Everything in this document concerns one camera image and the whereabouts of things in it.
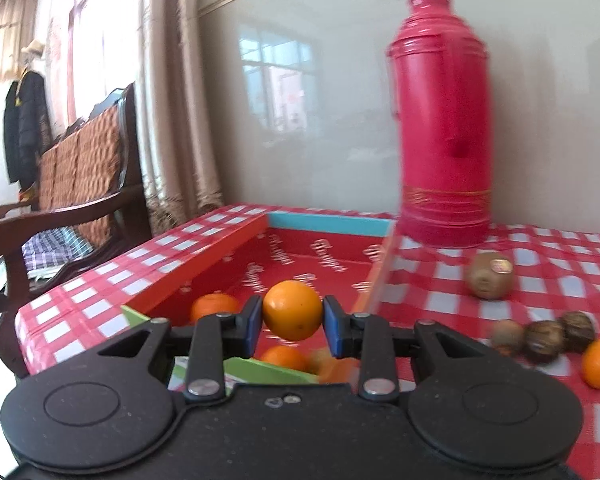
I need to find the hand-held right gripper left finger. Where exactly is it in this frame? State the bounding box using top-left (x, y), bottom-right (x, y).
top-left (96, 295), bottom-right (264, 404)

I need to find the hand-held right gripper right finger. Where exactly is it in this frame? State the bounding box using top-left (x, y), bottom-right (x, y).
top-left (322, 295), bottom-right (487, 404)

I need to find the large round orange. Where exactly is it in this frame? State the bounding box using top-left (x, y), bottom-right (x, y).
top-left (262, 280), bottom-right (324, 342)

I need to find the red cardboard box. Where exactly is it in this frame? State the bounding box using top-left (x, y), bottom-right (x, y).
top-left (121, 211), bottom-right (402, 397)

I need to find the kiwi with sticker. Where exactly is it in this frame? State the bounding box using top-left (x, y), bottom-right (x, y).
top-left (467, 252), bottom-right (515, 301)

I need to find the small brown kiwi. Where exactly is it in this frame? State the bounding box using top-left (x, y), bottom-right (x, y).
top-left (490, 319), bottom-right (527, 357)

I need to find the blue plaid cloth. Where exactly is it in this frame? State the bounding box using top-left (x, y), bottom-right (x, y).
top-left (22, 226), bottom-right (95, 281)

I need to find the dark wooden armchair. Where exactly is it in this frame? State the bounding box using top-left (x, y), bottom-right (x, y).
top-left (0, 82), bottom-right (154, 377)

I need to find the beige curtain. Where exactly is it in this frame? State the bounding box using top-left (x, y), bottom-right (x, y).
top-left (139, 0), bottom-right (226, 237)

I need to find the red thermos flask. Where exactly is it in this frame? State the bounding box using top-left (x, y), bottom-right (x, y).
top-left (385, 0), bottom-right (496, 249)

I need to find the woven brown chair cushion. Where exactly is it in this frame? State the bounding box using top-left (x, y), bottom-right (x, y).
top-left (38, 104), bottom-right (124, 247)

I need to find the dark hanging coat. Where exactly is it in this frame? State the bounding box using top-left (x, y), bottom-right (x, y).
top-left (3, 67), bottom-right (52, 192)

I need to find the brown window curtain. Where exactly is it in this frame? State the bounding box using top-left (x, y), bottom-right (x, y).
top-left (0, 0), bottom-right (42, 92)

